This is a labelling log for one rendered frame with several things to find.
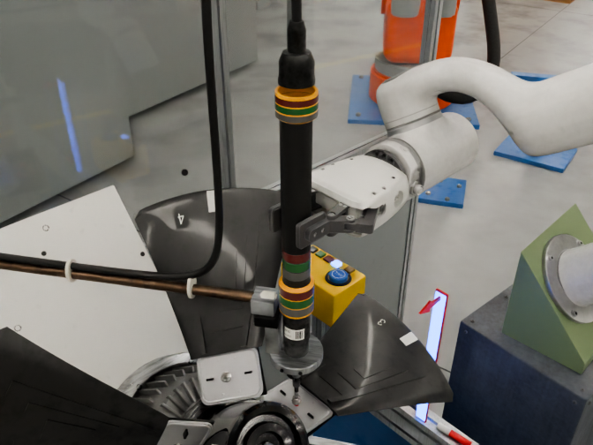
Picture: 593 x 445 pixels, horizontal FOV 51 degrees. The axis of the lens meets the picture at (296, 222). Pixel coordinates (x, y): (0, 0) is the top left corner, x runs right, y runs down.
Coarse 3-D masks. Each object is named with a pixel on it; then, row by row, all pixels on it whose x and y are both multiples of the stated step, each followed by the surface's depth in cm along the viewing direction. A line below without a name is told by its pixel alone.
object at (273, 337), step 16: (256, 288) 77; (272, 288) 77; (256, 304) 75; (272, 304) 75; (256, 320) 76; (272, 320) 76; (272, 336) 78; (272, 352) 79; (320, 352) 80; (288, 368) 78; (304, 368) 78
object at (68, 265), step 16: (208, 0) 58; (208, 16) 58; (208, 32) 59; (208, 48) 60; (208, 64) 61; (208, 80) 62; (208, 96) 63; (208, 112) 64; (0, 256) 81; (16, 256) 81; (96, 272) 79; (112, 272) 79; (128, 272) 78; (144, 272) 78; (160, 272) 78; (192, 272) 76
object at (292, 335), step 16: (288, 32) 57; (304, 32) 57; (288, 48) 58; (304, 48) 58; (288, 64) 58; (304, 64) 58; (288, 80) 59; (304, 80) 59; (288, 320) 76; (304, 320) 76; (288, 336) 77; (304, 336) 77; (288, 352) 79; (304, 352) 79
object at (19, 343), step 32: (0, 352) 63; (32, 352) 64; (0, 384) 64; (32, 384) 65; (64, 384) 66; (96, 384) 68; (0, 416) 65; (32, 416) 66; (64, 416) 67; (96, 416) 69; (128, 416) 70; (160, 416) 72
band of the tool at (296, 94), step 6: (276, 90) 61; (282, 90) 63; (288, 90) 63; (294, 90) 63; (300, 90) 63; (306, 90) 63; (312, 90) 62; (318, 90) 61; (282, 96) 60; (288, 96) 60; (294, 96) 64; (300, 96) 64; (306, 96) 60; (312, 96) 60; (288, 108) 60; (294, 108) 60; (300, 108) 60; (306, 108) 60; (282, 114) 61
